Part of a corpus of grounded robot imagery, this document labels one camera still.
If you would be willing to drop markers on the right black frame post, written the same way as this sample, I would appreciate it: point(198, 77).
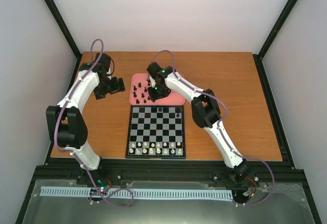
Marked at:
point(287, 9)

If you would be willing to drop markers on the light blue cable duct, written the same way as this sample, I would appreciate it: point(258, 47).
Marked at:
point(142, 194)

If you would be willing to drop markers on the black and grey chessboard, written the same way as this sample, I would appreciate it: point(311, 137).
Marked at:
point(149, 125)

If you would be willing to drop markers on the pink tray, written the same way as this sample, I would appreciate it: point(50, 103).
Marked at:
point(139, 94)

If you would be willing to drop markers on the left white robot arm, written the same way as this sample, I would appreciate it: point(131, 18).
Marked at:
point(66, 126)

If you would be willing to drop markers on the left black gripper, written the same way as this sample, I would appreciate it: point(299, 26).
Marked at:
point(98, 92)

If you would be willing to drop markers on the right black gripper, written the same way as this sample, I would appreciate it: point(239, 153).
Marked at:
point(154, 97)

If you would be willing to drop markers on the left black frame post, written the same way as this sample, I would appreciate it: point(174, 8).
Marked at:
point(63, 27)

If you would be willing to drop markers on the black frame post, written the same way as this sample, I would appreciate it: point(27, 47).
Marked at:
point(63, 27)
point(287, 9)

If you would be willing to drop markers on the black aluminium frame base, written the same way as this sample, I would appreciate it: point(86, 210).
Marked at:
point(194, 171)

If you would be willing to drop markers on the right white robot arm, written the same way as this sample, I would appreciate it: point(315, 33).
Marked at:
point(206, 114)

